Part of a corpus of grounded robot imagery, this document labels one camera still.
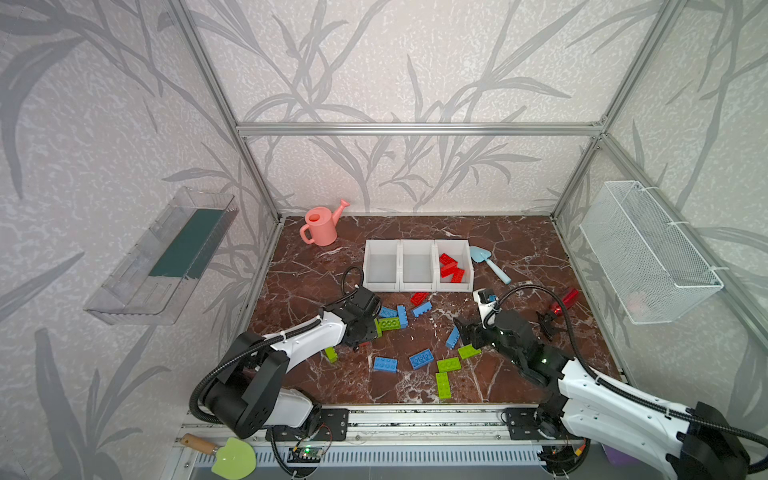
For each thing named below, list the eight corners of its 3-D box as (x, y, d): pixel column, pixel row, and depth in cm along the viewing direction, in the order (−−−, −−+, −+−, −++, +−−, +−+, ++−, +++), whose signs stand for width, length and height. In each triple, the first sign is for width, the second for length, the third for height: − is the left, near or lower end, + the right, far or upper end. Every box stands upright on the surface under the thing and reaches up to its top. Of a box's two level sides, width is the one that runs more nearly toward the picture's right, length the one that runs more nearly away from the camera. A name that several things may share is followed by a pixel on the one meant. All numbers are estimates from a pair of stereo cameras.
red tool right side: (558, 317, 94) (561, 314, 92) (548, 308, 96) (551, 304, 94) (581, 299, 98) (584, 295, 96) (571, 290, 100) (574, 286, 98)
